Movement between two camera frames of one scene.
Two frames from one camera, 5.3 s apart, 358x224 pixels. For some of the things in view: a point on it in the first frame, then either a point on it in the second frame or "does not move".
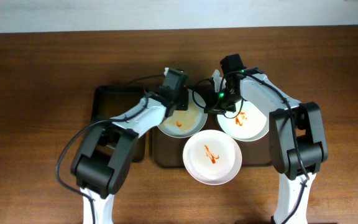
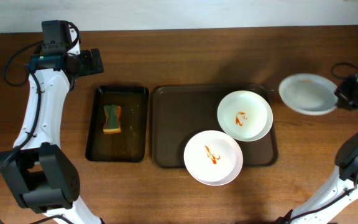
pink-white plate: [212, 157] does not move
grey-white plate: [184, 123] -> [309, 94]
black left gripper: [183, 101] -> [91, 62]
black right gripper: [215, 108] -> [346, 94]
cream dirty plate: [250, 125] does not move
